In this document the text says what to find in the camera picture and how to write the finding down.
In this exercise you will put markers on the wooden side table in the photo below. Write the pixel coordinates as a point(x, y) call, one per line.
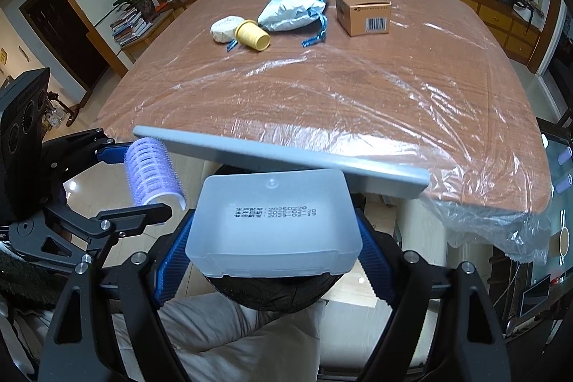
point(161, 21)

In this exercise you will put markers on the person's leg grey trousers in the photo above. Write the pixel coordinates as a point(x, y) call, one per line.
point(232, 337)

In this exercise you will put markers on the brown cardboard box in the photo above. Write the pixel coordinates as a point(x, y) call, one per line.
point(358, 13)

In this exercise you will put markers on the clear plastic table cover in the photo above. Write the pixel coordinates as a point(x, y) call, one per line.
point(358, 95)

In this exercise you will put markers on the stack of books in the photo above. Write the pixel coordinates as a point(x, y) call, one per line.
point(130, 28)

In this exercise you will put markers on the blue plastic bag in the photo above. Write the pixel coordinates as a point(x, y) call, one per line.
point(291, 4)

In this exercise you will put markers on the white paper wad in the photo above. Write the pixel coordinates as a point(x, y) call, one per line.
point(224, 28)

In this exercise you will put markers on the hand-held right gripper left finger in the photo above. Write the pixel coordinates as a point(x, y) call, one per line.
point(172, 265)

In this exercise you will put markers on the yellow ribbed cup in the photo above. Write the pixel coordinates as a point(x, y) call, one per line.
point(250, 34)

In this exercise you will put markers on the purple hair roller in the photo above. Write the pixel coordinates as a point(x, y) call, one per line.
point(565, 184)
point(152, 171)
point(566, 156)

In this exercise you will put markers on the grey table inlay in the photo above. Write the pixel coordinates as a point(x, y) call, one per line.
point(268, 153)

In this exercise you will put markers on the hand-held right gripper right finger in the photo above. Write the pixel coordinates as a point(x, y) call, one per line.
point(374, 265)

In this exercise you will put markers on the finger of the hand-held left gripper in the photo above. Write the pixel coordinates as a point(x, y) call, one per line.
point(134, 218)
point(112, 153)

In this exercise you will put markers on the glass side table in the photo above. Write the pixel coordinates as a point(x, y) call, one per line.
point(550, 207)

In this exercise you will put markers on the cream cup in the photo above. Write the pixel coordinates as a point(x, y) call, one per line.
point(559, 242)

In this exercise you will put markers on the translucent white plastic box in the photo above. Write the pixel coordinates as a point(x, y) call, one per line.
point(268, 239)

